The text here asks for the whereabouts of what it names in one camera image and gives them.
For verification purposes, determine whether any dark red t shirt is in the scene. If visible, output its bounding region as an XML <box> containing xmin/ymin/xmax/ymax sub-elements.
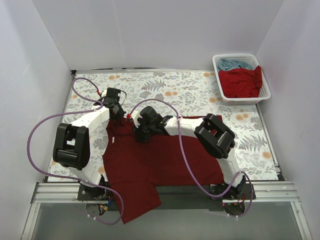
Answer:
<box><xmin>102</xmin><ymin>114</ymin><xmax>226</xmax><ymax>225</ymax></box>

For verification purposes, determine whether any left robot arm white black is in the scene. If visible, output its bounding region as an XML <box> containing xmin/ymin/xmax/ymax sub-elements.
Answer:
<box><xmin>53</xmin><ymin>87</ymin><xmax>126</xmax><ymax>200</ymax></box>

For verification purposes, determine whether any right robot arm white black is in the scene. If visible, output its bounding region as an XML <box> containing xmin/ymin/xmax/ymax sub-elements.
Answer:
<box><xmin>128</xmin><ymin>106</ymin><xmax>246</xmax><ymax>199</ymax></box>

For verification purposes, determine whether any bright red t shirt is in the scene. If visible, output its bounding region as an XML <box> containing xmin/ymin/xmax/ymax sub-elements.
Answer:
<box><xmin>218</xmin><ymin>65</ymin><xmax>263</xmax><ymax>98</ymax></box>

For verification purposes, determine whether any light blue t shirt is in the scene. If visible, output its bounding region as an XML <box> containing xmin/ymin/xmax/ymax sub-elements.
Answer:
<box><xmin>217</xmin><ymin>58</ymin><xmax>253</xmax><ymax>71</ymax></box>

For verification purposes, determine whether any white plastic laundry basket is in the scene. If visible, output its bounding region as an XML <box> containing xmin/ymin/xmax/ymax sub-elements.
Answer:
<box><xmin>212</xmin><ymin>53</ymin><xmax>271</xmax><ymax>105</ymax></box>

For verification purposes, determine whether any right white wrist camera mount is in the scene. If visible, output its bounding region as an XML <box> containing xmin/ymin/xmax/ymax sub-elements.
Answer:
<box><xmin>126</xmin><ymin>110</ymin><xmax>141</xmax><ymax>127</ymax></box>

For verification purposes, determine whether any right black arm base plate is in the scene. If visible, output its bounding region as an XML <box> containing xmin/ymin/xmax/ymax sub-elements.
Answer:
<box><xmin>209</xmin><ymin>183</ymin><xmax>252</xmax><ymax>200</ymax></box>

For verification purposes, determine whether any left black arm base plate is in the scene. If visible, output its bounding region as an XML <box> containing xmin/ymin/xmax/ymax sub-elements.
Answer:
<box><xmin>77</xmin><ymin>184</ymin><xmax>109</xmax><ymax>201</ymax></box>

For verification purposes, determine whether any aluminium frame rail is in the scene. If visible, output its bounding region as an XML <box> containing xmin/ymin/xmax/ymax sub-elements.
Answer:
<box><xmin>21</xmin><ymin>181</ymin><xmax>312</xmax><ymax>240</ymax></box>

